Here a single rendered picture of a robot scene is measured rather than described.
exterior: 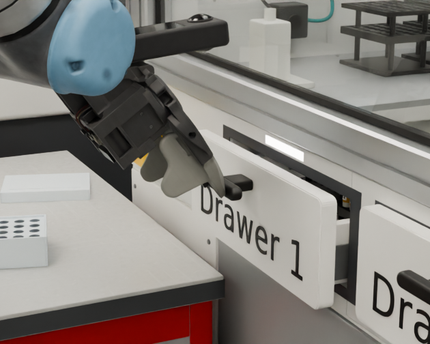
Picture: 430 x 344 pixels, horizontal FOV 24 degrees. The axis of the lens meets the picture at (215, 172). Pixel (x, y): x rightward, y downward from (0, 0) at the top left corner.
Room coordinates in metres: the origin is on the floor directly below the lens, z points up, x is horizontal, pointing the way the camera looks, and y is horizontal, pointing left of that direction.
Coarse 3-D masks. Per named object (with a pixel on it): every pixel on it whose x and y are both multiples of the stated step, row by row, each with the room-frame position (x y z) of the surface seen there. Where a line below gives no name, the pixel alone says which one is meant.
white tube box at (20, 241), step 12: (0, 216) 1.18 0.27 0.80; (12, 216) 1.18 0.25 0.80; (24, 216) 1.18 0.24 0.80; (36, 216) 1.19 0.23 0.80; (0, 228) 1.15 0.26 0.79; (12, 228) 1.15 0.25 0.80; (24, 228) 1.15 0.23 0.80; (36, 228) 1.15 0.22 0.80; (0, 240) 1.10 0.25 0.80; (12, 240) 1.10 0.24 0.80; (24, 240) 1.10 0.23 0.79; (36, 240) 1.11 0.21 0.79; (0, 252) 1.10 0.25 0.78; (12, 252) 1.10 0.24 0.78; (24, 252) 1.10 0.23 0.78; (36, 252) 1.11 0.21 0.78; (0, 264) 1.10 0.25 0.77; (12, 264) 1.10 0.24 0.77; (24, 264) 1.10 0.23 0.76; (36, 264) 1.11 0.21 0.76
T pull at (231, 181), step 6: (240, 174) 0.99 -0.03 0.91; (228, 180) 0.96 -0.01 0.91; (234, 180) 0.96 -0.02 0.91; (240, 180) 0.96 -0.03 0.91; (246, 180) 0.97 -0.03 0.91; (252, 180) 0.97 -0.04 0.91; (210, 186) 0.98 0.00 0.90; (228, 186) 0.94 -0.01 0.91; (234, 186) 0.94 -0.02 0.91; (240, 186) 0.96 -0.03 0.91; (246, 186) 0.96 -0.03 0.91; (252, 186) 0.97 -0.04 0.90; (228, 192) 0.94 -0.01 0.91; (234, 192) 0.93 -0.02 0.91; (240, 192) 0.94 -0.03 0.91; (228, 198) 0.94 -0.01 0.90; (234, 198) 0.93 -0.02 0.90; (240, 198) 0.94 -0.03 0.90
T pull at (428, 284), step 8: (400, 272) 0.72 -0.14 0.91; (408, 272) 0.72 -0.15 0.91; (400, 280) 0.72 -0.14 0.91; (408, 280) 0.71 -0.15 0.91; (416, 280) 0.70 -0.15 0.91; (424, 280) 0.70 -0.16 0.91; (408, 288) 0.71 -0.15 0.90; (416, 288) 0.70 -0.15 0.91; (424, 288) 0.69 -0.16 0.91; (416, 296) 0.70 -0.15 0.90; (424, 296) 0.69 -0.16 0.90
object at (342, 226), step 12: (264, 156) 1.12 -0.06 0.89; (288, 168) 1.13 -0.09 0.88; (336, 216) 1.07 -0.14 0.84; (336, 228) 0.88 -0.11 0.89; (348, 228) 0.88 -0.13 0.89; (336, 240) 0.88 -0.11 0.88; (348, 240) 0.88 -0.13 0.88; (336, 252) 0.88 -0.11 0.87; (336, 264) 0.88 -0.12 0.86; (336, 276) 0.88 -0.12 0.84
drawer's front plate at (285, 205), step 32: (224, 160) 1.03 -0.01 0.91; (256, 160) 0.98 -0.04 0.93; (192, 192) 1.11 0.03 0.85; (256, 192) 0.96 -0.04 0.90; (288, 192) 0.90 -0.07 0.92; (320, 192) 0.87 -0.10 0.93; (224, 224) 1.03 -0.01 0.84; (256, 224) 0.96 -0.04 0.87; (288, 224) 0.90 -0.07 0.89; (320, 224) 0.85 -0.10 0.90; (256, 256) 0.96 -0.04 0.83; (288, 256) 0.90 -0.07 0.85; (320, 256) 0.85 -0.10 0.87; (288, 288) 0.90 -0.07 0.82; (320, 288) 0.85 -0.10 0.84
